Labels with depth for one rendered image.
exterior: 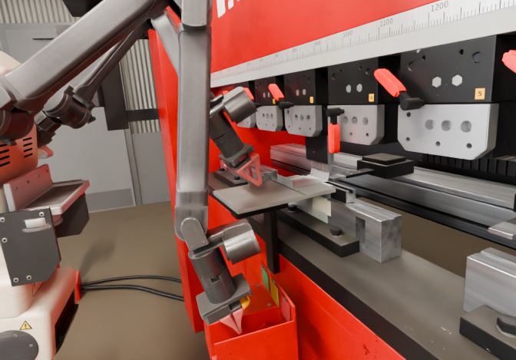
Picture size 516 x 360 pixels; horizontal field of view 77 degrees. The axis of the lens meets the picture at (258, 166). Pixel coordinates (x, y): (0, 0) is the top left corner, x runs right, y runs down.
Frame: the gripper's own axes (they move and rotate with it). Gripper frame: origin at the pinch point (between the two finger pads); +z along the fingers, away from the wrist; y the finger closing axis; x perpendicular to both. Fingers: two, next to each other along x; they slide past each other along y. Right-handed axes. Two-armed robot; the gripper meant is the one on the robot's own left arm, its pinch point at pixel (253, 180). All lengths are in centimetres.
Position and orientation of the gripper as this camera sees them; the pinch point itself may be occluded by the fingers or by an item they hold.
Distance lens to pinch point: 81.2
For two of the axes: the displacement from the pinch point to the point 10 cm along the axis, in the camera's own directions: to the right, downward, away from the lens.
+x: -7.6, 6.1, -2.3
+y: -4.1, -1.7, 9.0
